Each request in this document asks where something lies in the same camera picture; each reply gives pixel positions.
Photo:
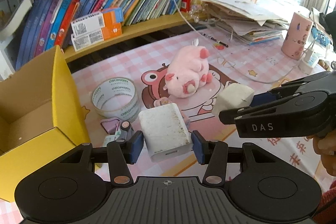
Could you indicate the stack of papers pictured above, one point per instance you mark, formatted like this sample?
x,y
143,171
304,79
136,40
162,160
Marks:
x,y
246,21

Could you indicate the wooden bookshelf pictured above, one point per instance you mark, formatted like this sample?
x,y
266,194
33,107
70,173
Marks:
x,y
126,27

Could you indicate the pink utility knife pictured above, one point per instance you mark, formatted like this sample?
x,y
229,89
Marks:
x,y
165,101

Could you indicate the white charger plug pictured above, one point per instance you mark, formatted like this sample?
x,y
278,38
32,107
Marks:
x,y
309,61

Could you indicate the upper white orange box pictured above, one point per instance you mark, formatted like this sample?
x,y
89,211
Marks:
x,y
107,21

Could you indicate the white foam block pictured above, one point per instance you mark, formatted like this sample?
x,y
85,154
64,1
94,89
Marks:
x,y
234,96

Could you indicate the white orange box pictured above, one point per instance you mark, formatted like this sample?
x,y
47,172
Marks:
x,y
97,36
107,21

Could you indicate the lower white orange box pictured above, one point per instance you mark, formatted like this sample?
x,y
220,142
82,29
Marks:
x,y
97,36

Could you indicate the pink plush pig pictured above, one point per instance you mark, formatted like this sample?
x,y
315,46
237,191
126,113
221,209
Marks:
x,y
188,71

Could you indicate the black marker pen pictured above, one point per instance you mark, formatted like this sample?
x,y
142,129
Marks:
x,y
214,39

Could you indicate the grey toy truck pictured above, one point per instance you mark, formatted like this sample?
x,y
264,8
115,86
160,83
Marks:
x,y
123,132

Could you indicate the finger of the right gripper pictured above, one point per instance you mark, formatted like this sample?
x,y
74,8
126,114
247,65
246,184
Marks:
x,y
263,98

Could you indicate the yellow cardboard box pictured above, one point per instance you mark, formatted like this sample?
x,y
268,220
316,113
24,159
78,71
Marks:
x,y
41,118

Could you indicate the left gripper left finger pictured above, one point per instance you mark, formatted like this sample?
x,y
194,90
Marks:
x,y
120,154

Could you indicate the clear packing tape roll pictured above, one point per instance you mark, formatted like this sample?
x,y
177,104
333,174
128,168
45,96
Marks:
x,y
117,98

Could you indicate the purple small card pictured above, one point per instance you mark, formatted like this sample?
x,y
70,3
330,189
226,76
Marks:
x,y
110,125

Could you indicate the person's right hand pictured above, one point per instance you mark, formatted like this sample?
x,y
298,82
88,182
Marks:
x,y
324,148

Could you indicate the row of colourful books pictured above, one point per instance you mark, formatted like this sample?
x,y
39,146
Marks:
x,y
48,22

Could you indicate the pink cartoon desk mat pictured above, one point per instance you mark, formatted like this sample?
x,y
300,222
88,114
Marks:
x,y
261,67

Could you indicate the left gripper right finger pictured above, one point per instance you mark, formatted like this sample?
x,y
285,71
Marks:
x,y
214,155

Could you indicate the pink cartoon cup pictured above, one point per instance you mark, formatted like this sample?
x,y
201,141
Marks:
x,y
297,35

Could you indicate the white power adapter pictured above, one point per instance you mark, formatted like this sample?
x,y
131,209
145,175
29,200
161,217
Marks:
x,y
165,132

